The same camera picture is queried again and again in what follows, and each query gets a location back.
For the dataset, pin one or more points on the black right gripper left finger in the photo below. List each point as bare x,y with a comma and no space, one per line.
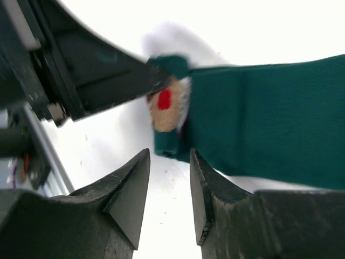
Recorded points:
101,220

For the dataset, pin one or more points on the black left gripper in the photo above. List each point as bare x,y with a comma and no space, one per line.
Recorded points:
62,69

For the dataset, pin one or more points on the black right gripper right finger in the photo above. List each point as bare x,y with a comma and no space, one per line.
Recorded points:
233,223

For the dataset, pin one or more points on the dark green reindeer sock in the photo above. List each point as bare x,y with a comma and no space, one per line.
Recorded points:
282,122

